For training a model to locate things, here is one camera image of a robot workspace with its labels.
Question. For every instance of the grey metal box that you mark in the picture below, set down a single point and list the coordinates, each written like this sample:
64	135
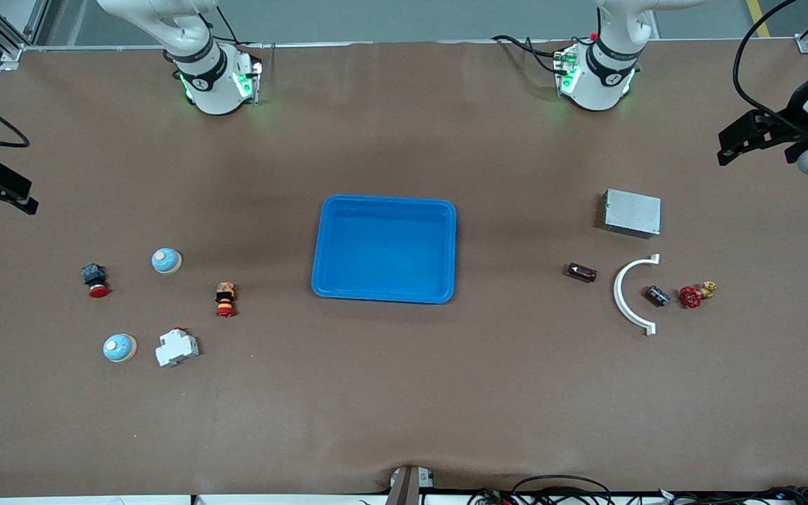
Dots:
632	212

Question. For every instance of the white curved plastic bracket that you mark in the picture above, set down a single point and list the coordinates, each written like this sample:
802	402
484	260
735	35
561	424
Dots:
618	291

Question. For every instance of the short brown electrolytic capacitor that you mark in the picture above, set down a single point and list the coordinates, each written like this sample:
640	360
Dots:
657	295

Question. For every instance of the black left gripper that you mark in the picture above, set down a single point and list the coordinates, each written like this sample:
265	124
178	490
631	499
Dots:
791	117

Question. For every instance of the red emergency stop button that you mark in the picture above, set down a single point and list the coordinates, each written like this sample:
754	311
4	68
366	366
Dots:
95	278

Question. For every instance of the brass valve red handwheel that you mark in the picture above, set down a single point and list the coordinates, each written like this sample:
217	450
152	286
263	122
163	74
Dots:
691	297

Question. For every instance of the blue dome bell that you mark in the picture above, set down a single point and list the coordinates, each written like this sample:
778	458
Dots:
166	261
120	347

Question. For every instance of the blue plastic tray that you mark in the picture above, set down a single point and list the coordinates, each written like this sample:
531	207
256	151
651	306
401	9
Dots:
383	249

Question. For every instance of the red yellow push button switch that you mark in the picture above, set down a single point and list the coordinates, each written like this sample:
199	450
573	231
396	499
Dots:
225	299

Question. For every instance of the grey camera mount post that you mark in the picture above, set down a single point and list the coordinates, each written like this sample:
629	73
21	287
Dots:
407	487

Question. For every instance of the white circuit breaker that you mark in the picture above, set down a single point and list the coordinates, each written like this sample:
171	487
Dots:
177	348

